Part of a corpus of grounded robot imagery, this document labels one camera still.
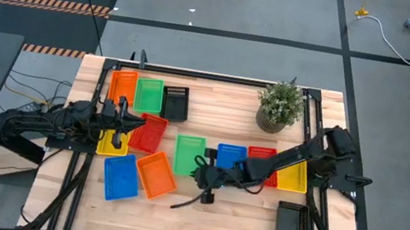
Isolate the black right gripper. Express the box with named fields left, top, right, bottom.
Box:
left=169, top=144, right=249, bottom=220

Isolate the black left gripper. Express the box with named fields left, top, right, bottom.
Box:
left=95, top=92, right=149, bottom=154

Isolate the red plastic slotted basket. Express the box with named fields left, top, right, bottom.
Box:
left=126, top=110, right=171, bottom=157
left=242, top=144, right=284, bottom=189

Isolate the green plastic slotted basket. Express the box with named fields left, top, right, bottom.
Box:
left=131, top=75, right=166, bottom=117
left=170, top=133, right=209, bottom=179

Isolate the yellow plastic slotted basket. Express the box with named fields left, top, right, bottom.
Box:
left=273, top=156, right=312, bottom=195
left=95, top=126, right=132, bottom=161

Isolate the orange plastic slotted basket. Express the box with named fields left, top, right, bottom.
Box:
left=130, top=147, right=184, bottom=205
left=106, top=68, right=141, bottom=108

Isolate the blue plastic slotted basket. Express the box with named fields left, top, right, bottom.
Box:
left=98, top=150, right=146, bottom=206
left=214, top=142, right=250, bottom=173

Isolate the black plastic slotted basket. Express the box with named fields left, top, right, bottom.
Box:
left=274, top=199, right=315, bottom=230
left=157, top=83, right=193, bottom=125

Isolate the green plant in ribbed pot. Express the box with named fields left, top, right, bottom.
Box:
left=250, top=72, right=311, bottom=139

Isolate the black aluminium table frame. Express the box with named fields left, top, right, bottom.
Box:
left=21, top=46, right=388, bottom=230

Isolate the yellow cable connector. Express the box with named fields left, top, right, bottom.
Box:
left=354, top=5, right=370, bottom=19

